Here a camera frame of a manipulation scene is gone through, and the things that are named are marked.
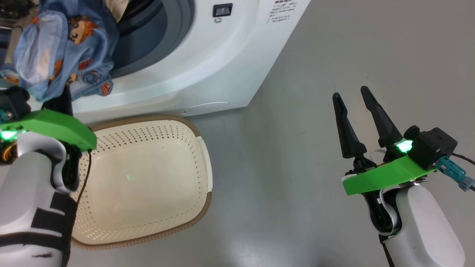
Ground round drain filter cover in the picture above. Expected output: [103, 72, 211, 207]
[182, 102, 230, 115]

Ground washing machine drum opening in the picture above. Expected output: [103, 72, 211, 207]
[0, 0, 40, 49]

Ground cream garment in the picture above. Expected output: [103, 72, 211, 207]
[104, 0, 130, 23]

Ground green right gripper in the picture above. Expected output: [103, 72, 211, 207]
[332, 86, 438, 196]

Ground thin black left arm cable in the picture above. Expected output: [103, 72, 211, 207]
[70, 149, 92, 210]

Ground cream perforated laundry basket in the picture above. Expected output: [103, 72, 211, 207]
[69, 115, 213, 250]

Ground teal cable connector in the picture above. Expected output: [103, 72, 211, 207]
[437, 156, 475, 191]

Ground grey rubber door gasket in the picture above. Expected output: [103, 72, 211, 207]
[111, 0, 195, 78]

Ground printed text label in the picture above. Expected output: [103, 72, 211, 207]
[267, 0, 298, 23]

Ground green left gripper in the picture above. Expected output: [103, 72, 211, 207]
[0, 85, 98, 152]

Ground black door latch socket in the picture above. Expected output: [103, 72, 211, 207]
[213, 3, 233, 18]

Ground blue cartoon-print garment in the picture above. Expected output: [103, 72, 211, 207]
[0, 0, 120, 102]

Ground white front-load washing machine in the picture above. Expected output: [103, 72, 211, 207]
[0, 0, 311, 125]

